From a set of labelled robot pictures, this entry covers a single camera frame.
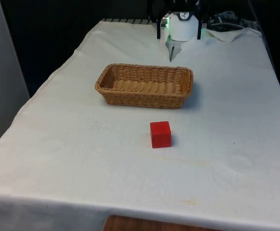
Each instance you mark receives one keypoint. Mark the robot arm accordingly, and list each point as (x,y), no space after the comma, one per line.
(182,27)

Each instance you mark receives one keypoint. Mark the red cube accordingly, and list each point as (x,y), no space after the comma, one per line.
(161,136)

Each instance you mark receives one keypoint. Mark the wicker basket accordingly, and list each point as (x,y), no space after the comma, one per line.
(144,96)

